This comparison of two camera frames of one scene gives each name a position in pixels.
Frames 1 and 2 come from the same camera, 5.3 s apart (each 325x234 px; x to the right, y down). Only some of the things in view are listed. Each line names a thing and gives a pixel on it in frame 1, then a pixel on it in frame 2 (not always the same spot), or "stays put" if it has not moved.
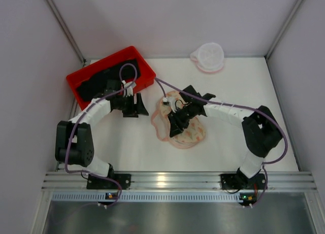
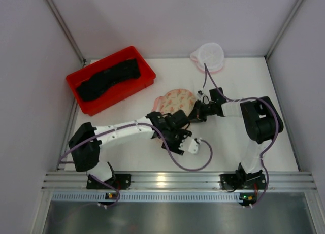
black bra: x=96 y=84 stays put
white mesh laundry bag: x=209 y=57 stays put
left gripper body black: x=134 y=105 → x=173 y=141
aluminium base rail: x=179 y=181 stays put
